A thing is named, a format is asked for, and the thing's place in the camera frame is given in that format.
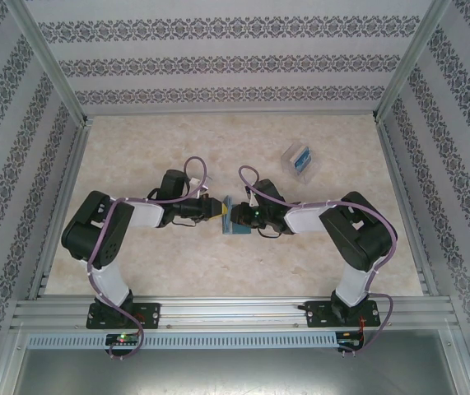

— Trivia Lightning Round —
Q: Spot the blue leather card holder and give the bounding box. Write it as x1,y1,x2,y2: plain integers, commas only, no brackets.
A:
221,195,252,236

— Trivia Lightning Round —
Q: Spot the clear acrylic card stand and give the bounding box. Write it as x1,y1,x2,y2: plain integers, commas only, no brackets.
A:
280,142,322,182

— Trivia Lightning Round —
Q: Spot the small circuit board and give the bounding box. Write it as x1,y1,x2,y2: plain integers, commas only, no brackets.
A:
105,333,142,346
337,331,365,349

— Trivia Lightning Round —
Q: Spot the metal sheet panel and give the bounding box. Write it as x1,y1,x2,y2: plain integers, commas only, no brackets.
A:
12,347,470,395

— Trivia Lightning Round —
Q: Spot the purple cable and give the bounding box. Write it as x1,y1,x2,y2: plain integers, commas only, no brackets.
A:
238,165,398,355
87,156,211,361

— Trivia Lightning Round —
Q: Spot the wide aluminium mounting rail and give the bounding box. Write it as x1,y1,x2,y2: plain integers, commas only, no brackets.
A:
10,295,460,332

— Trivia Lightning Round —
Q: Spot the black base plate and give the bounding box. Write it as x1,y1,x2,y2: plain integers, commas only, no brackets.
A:
86,302,162,330
305,300,382,329

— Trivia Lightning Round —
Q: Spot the slotted grey cable duct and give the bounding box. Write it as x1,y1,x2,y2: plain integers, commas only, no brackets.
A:
26,332,338,350

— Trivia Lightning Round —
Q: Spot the aluminium side rail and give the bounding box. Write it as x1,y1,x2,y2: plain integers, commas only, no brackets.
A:
376,117,440,295

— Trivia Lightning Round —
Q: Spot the aluminium frame post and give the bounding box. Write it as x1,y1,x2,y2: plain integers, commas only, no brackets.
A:
372,0,454,121
6,0,90,124

